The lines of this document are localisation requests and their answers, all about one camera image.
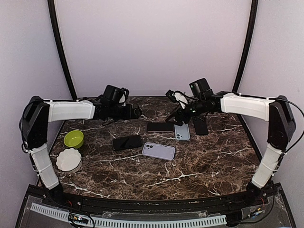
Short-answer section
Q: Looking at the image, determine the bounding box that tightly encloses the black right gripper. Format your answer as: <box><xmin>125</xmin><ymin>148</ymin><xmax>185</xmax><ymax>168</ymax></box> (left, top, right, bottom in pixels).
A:
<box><xmin>165</xmin><ymin>98</ymin><xmax>206</xmax><ymax>126</ymax></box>

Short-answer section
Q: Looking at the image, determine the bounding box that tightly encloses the white silicone phone case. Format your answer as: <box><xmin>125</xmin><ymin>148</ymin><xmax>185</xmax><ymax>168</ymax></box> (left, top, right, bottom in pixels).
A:
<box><xmin>142</xmin><ymin>142</ymin><xmax>175</xmax><ymax>161</ymax></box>

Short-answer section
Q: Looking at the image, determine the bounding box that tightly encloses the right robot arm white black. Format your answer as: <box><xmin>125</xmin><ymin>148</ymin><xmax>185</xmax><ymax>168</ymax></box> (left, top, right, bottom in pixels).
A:
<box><xmin>165</xmin><ymin>78</ymin><xmax>296</xmax><ymax>206</ymax></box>

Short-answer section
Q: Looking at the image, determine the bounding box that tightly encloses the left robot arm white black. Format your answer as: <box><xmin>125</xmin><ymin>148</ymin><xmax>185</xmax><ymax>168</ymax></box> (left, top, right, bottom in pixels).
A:
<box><xmin>19</xmin><ymin>85</ymin><xmax>142</xmax><ymax>207</ymax></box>

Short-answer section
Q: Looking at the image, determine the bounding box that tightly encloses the green bowl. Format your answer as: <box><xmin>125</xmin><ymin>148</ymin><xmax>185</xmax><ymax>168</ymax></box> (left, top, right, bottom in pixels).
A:
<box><xmin>64</xmin><ymin>130</ymin><xmax>84</xmax><ymax>149</ymax></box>

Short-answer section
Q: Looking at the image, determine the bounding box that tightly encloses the white fluted bowl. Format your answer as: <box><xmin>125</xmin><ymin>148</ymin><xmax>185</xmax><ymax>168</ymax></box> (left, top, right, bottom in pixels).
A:
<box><xmin>56</xmin><ymin>148</ymin><xmax>82</xmax><ymax>173</ymax></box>

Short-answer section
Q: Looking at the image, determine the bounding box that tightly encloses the small circuit board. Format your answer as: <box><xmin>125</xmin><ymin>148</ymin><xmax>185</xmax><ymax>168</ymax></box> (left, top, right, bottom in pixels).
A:
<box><xmin>68</xmin><ymin>213</ymin><xmax>89</xmax><ymax>225</ymax></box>

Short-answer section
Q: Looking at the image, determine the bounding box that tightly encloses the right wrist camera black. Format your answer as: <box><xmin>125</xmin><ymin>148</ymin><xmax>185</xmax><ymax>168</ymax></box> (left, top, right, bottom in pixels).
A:
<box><xmin>165</xmin><ymin>90</ymin><xmax>188</xmax><ymax>109</ymax></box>

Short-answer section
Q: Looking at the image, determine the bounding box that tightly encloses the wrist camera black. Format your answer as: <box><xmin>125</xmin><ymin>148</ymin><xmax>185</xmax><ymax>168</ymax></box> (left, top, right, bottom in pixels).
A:
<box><xmin>165</xmin><ymin>90</ymin><xmax>188</xmax><ymax>109</ymax></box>
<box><xmin>119</xmin><ymin>88</ymin><xmax>130</xmax><ymax>106</ymax></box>

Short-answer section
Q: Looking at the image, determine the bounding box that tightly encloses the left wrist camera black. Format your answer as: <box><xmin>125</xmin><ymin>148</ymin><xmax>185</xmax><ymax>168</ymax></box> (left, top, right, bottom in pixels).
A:
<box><xmin>119</xmin><ymin>88</ymin><xmax>130</xmax><ymax>106</ymax></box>

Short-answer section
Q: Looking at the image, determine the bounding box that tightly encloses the black table edge rail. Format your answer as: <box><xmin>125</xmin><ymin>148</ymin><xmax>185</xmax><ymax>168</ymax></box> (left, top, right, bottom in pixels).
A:
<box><xmin>18</xmin><ymin>183</ymin><xmax>289</xmax><ymax>219</ymax></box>

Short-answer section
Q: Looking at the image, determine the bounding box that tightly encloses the white slotted cable duct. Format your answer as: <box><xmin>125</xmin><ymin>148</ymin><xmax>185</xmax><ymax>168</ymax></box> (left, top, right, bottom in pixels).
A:
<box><xmin>30</xmin><ymin>203</ymin><xmax>227</xmax><ymax>228</ymax></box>

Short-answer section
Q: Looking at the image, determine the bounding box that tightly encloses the black right frame post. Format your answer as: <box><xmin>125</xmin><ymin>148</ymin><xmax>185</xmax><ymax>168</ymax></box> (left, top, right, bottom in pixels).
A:
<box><xmin>232</xmin><ymin>0</ymin><xmax>258</xmax><ymax>92</ymax></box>

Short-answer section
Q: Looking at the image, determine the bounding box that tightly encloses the black frame post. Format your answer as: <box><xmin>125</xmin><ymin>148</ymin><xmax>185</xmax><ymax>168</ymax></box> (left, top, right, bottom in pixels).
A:
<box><xmin>232</xmin><ymin>0</ymin><xmax>258</xmax><ymax>92</ymax></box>
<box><xmin>47</xmin><ymin>0</ymin><xmax>77</xmax><ymax>100</ymax></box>

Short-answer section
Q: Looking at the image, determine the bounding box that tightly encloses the black left frame post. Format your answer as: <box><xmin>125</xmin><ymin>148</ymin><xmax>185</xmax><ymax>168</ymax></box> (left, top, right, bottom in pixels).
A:
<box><xmin>47</xmin><ymin>0</ymin><xmax>77</xmax><ymax>100</ymax></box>

